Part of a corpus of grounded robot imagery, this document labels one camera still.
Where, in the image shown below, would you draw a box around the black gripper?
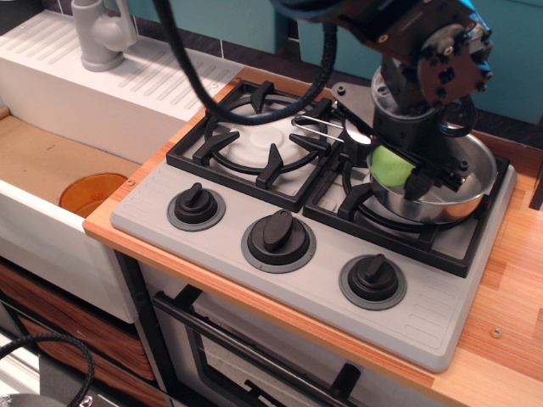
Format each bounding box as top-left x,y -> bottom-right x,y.
332,54 -> 478,201

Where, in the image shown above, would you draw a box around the green toy cauliflower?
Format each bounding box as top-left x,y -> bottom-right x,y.
371,146 -> 415,187

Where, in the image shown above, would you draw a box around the stainless steel pan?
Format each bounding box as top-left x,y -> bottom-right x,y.
304,121 -> 498,230

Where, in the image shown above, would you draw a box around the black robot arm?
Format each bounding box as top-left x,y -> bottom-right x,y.
273,1 -> 492,201

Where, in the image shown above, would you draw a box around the black right stove knob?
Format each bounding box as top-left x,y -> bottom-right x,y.
339,254 -> 407,311

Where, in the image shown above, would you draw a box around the black stove knob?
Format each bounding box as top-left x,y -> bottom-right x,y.
166,182 -> 227,232
241,209 -> 316,274
339,254 -> 407,311

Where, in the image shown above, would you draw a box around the grey toy stove top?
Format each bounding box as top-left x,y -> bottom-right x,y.
109,110 -> 518,374

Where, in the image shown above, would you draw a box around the black middle stove knob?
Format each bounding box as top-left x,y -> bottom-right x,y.
241,209 -> 316,274

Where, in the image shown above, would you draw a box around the black left stove knob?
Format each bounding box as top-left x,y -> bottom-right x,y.
166,182 -> 227,232

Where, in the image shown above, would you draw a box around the black right burner grate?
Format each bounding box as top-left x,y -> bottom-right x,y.
304,129 -> 517,277

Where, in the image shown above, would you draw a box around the black burner grate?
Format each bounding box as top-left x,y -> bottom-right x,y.
304,129 -> 517,277
166,98 -> 344,212

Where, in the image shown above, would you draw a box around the black left burner grate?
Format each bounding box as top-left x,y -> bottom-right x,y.
166,98 -> 344,212

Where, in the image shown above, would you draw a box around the oven door with window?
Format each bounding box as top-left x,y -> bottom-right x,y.
139,270 -> 467,407

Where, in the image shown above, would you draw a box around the grey toy faucet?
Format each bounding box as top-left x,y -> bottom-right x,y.
71,0 -> 137,72

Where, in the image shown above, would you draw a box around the wooden drawer fronts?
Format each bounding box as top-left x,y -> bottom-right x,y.
1,262 -> 166,406

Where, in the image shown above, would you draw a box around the black braided cable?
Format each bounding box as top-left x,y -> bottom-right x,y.
0,0 -> 340,407

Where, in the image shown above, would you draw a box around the black oven door handle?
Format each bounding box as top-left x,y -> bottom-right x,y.
153,286 -> 361,406

